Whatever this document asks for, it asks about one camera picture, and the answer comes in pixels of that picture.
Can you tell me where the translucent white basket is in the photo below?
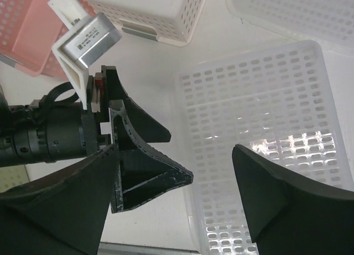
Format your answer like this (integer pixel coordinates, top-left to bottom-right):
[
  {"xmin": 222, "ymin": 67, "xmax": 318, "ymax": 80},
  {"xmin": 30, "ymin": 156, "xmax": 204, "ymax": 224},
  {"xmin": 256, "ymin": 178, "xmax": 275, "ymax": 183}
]
[{"xmin": 226, "ymin": 0, "xmax": 353, "ymax": 56}]

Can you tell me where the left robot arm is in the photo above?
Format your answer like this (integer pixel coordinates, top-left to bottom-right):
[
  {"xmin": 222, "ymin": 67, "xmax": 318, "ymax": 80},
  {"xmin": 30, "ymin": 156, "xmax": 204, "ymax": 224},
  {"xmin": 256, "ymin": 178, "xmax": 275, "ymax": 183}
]
[{"xmin": 1, "ymin": 66, "xmax": 194, "ymax": 213}]

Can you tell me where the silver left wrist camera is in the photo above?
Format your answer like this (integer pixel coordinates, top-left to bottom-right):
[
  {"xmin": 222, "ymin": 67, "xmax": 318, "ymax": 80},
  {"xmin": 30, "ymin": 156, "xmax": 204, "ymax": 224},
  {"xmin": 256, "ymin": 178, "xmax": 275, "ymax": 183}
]
[{"xmin": 61, "ymin": 12, "xmax": 122, "ymax": 69}]

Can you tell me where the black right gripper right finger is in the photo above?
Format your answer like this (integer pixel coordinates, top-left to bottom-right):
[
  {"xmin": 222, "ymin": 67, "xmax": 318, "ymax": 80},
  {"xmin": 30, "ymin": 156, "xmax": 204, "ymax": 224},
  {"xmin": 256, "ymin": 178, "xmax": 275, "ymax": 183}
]
[{"xmin": 232, "ymin": 144, "xmax": 353, "ymax": 254}]

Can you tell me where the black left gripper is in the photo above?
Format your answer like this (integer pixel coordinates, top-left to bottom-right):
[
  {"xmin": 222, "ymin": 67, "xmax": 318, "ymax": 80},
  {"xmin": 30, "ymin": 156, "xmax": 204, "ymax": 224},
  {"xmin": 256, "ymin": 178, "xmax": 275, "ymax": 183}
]
[{"xmin": 81, "ymin": 65, "xmax": 193, "ymax": 214}]

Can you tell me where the aluminium front rail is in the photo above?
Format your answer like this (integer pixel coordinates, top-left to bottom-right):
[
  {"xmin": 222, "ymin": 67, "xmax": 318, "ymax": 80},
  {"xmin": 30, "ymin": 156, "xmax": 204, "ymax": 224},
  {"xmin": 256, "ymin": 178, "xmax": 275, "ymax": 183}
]
[{"xmin": 97, "ymin": 242, "xmax": 200, "ymax": 255}]

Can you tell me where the yellow green plastic basket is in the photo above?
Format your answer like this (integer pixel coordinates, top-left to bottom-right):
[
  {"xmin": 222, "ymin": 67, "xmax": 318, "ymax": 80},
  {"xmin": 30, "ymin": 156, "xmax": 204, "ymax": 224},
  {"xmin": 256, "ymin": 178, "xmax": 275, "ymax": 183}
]
[{"xmin": 0, "ymin": 165, "xmax": 29, "ymax": 193}]

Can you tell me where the large white perforated basket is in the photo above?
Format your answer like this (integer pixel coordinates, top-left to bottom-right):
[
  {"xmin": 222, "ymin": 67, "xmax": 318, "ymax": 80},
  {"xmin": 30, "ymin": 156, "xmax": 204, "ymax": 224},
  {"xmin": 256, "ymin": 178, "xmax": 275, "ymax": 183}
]
[{"xmin": 174, "ymin": 40, "xmax": 353, "ymax": 254}]

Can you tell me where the pink plastic basket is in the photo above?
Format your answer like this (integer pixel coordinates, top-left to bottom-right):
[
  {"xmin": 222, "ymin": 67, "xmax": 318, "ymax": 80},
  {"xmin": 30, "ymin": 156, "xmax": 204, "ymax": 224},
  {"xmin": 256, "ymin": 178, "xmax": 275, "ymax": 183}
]
[{"xmin": 0, "ymin": 0, "xmax": 97, "ymax": 80}]

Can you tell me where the cream white small basket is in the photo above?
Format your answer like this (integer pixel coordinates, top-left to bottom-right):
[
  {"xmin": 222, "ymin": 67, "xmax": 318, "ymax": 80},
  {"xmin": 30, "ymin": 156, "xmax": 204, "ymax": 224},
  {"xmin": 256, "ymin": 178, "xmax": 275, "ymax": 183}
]
[{"xmin": 85, "ymin": 0, "xmax": 206, "ymax": 47}]

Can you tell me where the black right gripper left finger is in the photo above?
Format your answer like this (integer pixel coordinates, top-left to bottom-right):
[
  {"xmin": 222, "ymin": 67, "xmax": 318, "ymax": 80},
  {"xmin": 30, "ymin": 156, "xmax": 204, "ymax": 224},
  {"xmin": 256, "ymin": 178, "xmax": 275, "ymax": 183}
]
[{"xmin": 1, "ymin": 145, "xmax": 119, "ymax": 254}]

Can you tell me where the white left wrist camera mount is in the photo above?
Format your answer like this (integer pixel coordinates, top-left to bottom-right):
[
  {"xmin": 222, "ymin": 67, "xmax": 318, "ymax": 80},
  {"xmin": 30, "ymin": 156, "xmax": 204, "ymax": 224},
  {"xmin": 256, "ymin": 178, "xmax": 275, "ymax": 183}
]
[{"xmin": 48, "ymin": 0, "xmax": 96, "ymax": 110}]

